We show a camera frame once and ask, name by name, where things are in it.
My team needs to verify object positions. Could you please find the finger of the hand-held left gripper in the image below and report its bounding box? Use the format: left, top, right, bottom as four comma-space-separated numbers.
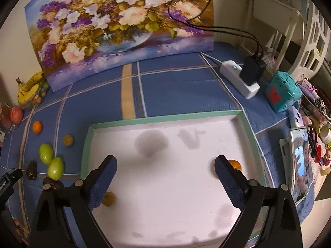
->
1, 169, 23, 184

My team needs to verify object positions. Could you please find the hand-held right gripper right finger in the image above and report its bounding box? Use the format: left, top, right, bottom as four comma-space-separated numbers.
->
214, 155, 303, 248

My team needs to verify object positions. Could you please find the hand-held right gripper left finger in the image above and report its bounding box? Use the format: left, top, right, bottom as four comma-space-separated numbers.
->
30, 155, 118, 248

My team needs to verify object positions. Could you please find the matte dark brown date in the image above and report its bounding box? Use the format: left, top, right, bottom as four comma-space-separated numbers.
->
26, 161, 38, 180

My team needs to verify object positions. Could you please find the glossy brown date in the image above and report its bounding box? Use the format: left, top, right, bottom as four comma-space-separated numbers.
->
43, 177, 64, 190

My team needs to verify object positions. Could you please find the green oval fruit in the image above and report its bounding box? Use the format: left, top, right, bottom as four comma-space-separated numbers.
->
39, 144, 54, 164
48, 157, 64, 181

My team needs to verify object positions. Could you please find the white tray with green rim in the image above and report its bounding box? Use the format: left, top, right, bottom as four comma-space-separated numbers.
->
80, 110, 267, 248

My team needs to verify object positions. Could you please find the orange tangerine with stem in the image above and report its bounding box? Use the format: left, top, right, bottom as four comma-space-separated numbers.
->
229, 159, 243, 172

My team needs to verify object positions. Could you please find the printed package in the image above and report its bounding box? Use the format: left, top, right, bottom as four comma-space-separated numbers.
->
10, 216, 29, 246

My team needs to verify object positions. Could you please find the reddish brown box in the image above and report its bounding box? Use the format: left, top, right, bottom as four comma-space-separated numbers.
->
0, 103, 12, 135

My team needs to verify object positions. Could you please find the red apple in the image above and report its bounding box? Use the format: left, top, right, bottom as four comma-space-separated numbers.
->
10, 107, 24, 124

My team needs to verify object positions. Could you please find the grey phone stand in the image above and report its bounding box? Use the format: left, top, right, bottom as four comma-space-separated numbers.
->
279, 138, 294, 186

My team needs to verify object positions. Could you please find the smartphone with lit screen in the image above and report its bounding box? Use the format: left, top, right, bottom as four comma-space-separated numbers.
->
290, 127, 310, 203

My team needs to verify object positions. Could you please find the bunch of yellow bananas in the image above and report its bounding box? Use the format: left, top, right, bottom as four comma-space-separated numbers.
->
17, 71, 44, 106

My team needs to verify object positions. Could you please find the clear bag of produce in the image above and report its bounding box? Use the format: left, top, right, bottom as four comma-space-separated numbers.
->
31, 81, 51, 105

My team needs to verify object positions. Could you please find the lavender plastic case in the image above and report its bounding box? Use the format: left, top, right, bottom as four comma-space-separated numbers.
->
288, 106, 304, 135

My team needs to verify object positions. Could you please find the teal toy box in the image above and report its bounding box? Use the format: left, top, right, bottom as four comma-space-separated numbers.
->
264, 72, 302, 113

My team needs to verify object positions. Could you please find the pile of small trinkets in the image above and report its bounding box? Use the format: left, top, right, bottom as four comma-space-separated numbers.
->
297, 80, 331, 167

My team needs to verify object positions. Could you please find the blue plaid tablecloth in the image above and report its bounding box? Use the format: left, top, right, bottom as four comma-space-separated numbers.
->
0, 41, 316, 248

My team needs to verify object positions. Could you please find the white power strip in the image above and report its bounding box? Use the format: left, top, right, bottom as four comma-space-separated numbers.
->
220, 60, 260, 99

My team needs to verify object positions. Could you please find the flower painting canvas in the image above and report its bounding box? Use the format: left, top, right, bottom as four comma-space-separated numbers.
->
24, 0, 215, 92

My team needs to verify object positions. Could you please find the white lattice furniture panel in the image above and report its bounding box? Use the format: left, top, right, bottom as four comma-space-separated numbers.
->
287, 2, 331, 80

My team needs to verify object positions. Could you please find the white chair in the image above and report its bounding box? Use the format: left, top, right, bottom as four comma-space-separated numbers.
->
243, 0, 303, 65

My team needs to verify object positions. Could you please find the white power strip cable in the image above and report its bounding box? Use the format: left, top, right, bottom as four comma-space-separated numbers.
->
199, 52, 223, 65

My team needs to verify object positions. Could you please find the black charger cable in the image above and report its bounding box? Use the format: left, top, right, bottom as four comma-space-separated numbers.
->
185, 0, 264, 57
168, 0, 260, 57

